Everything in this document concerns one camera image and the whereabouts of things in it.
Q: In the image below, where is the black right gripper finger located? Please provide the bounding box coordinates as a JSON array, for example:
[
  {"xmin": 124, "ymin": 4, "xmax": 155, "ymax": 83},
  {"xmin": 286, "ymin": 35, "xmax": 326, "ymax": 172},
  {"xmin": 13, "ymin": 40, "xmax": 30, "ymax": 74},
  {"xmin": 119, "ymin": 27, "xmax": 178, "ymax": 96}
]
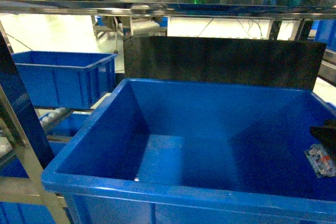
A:
[{"xmin": 310, "ymin": 119, "xmax": 335, "ymax": 156}]

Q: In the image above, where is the blue bin behind left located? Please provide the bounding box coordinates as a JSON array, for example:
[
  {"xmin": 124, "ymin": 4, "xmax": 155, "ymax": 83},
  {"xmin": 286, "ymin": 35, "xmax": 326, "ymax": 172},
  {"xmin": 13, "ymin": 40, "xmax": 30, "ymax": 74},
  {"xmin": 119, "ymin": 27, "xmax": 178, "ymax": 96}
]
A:
[{"xmin": 12, "ymin": 51, "xmax": 117, "ymax": 110}]

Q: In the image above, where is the black back panel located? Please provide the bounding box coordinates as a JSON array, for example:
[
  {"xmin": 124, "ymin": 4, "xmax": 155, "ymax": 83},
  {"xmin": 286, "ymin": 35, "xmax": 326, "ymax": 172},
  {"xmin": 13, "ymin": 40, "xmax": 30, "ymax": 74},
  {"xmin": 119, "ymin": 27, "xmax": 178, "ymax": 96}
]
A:
[{"xmin": 123, "ymin": 35, "xmax": 326, "ymax": 90}]

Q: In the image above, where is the large open blue bin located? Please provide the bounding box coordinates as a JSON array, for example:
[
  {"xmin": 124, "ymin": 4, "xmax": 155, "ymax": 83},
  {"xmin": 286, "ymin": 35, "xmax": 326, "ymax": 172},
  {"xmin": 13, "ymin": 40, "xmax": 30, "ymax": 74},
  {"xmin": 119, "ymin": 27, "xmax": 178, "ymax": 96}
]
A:
[{"xmin": 41, "ymin": 79, "xmax": 335, "ymax": 223}]

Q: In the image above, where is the stainless steel shelf rail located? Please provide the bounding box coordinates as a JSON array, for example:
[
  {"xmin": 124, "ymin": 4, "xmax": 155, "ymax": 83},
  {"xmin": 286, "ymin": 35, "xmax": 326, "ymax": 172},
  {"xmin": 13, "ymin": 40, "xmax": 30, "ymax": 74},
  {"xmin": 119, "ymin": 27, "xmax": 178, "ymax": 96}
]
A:
[{"xmin": 1, "ymin": 0, "xmax": 335, "ymax": 20}]

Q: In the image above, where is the steel perforated rack upright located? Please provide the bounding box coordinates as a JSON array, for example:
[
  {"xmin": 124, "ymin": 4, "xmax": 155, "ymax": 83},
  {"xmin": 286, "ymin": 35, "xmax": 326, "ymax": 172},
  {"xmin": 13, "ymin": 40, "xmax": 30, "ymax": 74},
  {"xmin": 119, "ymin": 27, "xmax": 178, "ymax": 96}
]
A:
[{"xmin": 1, "ymin": 37, "xmax": 70, "ymax": 223}]

